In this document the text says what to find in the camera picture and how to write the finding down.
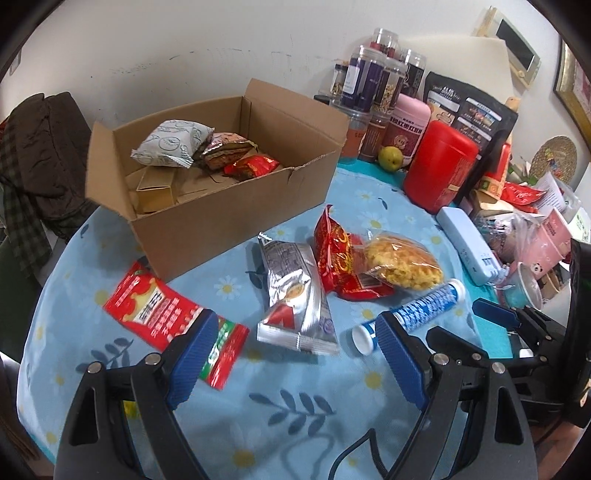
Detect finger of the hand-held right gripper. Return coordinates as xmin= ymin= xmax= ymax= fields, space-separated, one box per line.
xmin=426 ymin=324 xmax=489 ymax=366
xmin=472 ymin=298 xmax=568 ymax=345

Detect green plaid cloth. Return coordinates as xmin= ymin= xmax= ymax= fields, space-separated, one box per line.
xmin=0 ymin=134 xmax=54 ymax=278

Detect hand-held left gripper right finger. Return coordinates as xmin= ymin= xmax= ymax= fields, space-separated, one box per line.
xmin=375 ymin=311 xmax=539 ymax=480

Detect cream framed black panel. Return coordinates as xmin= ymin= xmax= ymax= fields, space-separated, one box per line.
xmin=473 ymin=7 xmax=542 ymax=86

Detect small red snack packet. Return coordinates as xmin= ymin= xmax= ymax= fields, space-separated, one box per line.
xmin=224 ymin=155 xmax=281 ymax=180

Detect black labelled clear jar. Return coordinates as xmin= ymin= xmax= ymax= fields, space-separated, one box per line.
xmin=399 ymin=48 xmax=428 ymax=100

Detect gold carton box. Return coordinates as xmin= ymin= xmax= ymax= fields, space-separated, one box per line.
xmin=135 ymin=166 xmax=185 ymax=214

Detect clear jar of grains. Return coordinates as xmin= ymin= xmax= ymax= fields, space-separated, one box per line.
xmin=372 ymin=58 xmax=409 ymax=112

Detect silver foil snack packet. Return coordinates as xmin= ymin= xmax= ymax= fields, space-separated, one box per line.
xmin=256 ymin=232 xmax=341 ymax=356

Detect black stand-up pouch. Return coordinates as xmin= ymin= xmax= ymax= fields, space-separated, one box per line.
xmin=422 ymin=71 xmax=519 ymax=185

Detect brown spice jar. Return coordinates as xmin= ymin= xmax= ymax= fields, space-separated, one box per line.
xmin=359 ymin=111 xmax=395 ymax=162

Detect green apple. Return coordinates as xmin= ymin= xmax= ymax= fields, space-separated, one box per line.
xmin=379 ymin=146 xmax=402 ymax=172

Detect blue white tube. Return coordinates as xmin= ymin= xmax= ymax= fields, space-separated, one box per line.
xmin=352 ymin=278 xmax=467 ymax=356

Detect small panda print cup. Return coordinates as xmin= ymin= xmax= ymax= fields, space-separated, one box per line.
xmin=501 ymin=262 xmax=546 ymax=310

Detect green sandwich cookie packet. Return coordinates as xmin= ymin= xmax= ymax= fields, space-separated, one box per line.
xmin=202 ymin=132 xmax=258 ymax=171

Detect white foam board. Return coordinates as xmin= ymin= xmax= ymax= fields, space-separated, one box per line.
xmin=406 ymin=37 xmax=513 ymax=100

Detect large red gold snack packet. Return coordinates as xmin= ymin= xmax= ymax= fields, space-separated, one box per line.
xmin=314 ymin=205 xmax=395 ymax=301

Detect pink paper cup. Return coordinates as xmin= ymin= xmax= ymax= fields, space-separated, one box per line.
xmin=517 ymin=208 xmax=573 ymax=287

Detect cardboard box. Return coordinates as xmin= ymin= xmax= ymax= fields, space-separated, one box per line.
xmin=85 ymin=78 xmax=350 ymax=282

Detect small clear jar red contents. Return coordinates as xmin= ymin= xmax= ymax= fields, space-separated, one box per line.
xmin=372 ymin=28 xmax=400 ymax=58

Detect red packet with green end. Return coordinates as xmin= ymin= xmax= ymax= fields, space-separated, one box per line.
xmin=102 ymin=261 xmax=250 ymax=391

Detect gold picture frame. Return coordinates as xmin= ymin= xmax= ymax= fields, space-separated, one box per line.
xmin=553 ymin=39 xmax=591 ymax=134

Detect red canister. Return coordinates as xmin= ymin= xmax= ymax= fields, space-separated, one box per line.
xmin=403 ymin=121 xmax=481 ymax=214

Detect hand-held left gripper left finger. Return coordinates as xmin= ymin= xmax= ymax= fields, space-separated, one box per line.
xmin=54 ymin=308 xmax=220 ymax=480

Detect white patterned snack packet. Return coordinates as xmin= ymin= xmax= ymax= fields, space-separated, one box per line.
xmin=130 ymin=119 xmax=215 ymax=169

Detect brown quilted jacket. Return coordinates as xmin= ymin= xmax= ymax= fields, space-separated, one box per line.
xmin=0 ymin=92 xmax=93 ymax=241

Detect round woven mat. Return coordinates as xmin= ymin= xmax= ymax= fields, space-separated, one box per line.
xmin=530 ymin=135 xmax=578 ymax=185

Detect purple labelled clear jar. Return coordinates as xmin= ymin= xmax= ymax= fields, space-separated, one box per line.
xmin=342 ymin=45 xmax=386 ymax=114

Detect light blue plastic case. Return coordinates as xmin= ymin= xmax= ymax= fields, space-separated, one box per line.
xmin=436 ymin=206 xmax=502 ymax=286

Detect black cable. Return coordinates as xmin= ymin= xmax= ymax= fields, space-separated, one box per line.
xmin=332 ymin=429 xmax=384 ymax=480

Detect wide clear jar orange contents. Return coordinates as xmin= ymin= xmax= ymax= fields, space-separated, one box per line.
xmin=339 ymin=108 xmax=375 ymax=162

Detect clear packet of yellow waffle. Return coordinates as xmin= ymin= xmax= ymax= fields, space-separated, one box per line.
xmin=358 ymin=233 xmax=446 ymax=292

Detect pink lidded canister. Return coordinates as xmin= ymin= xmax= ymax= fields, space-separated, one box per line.
xmin=385 ymin=93 xmax=432 ymax=160

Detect red plastic bag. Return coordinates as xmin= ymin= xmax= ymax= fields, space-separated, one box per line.
xmin=501 ymin=181 xmax=548 ymax=213

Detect orange red carton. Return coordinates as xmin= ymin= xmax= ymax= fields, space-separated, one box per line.
xmin=475 ymin=143 xmax=513 ymax=204

